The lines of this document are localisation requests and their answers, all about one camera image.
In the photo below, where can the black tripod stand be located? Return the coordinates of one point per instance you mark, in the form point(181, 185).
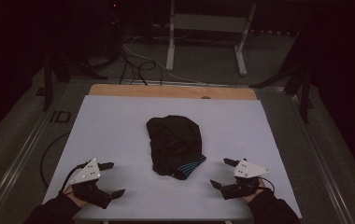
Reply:
point(305, 93)

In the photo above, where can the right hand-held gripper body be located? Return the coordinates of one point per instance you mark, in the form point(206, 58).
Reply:
point(247, 170)

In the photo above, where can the grey metal stand frame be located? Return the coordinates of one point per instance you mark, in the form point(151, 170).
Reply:
point(208, 22)

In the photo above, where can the dark equipment tower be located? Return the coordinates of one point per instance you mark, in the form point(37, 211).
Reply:
point(111, 28)

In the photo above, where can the person's right hand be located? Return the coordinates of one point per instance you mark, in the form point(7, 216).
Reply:
point(256, 193)

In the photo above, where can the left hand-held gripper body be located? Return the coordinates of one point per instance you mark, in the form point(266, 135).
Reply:
point(88, 174)

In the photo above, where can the black garment blue striped band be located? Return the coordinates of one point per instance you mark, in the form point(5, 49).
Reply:
point(174, 143)

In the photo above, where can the person's left hand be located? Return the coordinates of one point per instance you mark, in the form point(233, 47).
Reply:
point(73, 196)

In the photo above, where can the metal floor rail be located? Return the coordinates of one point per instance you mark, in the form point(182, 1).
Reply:
point(319, 161)
point(17, 161)

